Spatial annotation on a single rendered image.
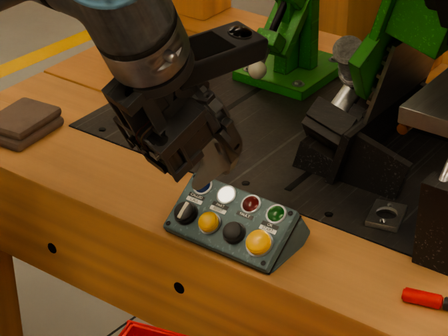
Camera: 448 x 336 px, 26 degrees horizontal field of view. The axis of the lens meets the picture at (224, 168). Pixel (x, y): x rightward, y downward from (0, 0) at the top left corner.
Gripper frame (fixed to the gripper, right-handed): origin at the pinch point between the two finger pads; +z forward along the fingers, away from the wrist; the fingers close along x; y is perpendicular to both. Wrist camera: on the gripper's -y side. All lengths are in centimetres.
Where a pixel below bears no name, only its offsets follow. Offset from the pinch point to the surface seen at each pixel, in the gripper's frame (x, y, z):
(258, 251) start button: 4.6, 3.4, 10.7
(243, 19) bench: -52, -39, 50
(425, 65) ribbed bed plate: -3.0, -34.3, 23.5
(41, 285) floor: -98, 19, 127
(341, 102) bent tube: -5.7, -20.9, 18.5
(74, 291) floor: -90, 15, 128
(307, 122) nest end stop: -7.0, -15.8, 17.9
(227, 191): -4.1, -0.2, 10.9
